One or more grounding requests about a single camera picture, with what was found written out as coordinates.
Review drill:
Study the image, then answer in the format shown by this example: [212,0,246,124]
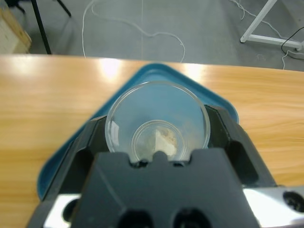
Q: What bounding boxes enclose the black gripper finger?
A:
[203,104,277,190]
[42,116,112,201]

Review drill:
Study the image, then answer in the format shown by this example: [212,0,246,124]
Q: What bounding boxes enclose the clear drinking glass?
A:
[104,80,211,162]

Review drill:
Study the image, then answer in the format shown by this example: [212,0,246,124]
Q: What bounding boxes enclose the blue plastic tray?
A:
[37,62,239,200]

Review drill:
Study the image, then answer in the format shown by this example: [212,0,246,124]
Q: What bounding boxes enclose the wooden crate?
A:
[0,7,33,54]

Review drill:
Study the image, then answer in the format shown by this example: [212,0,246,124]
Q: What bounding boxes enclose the black floor cable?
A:
[281,26,304,52]

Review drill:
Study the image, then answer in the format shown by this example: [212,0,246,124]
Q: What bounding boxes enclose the white metal frame leg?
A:
[239,0,304,52]

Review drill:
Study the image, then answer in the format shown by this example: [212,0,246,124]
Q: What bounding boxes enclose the white floor cable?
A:
[82,0,186,64]

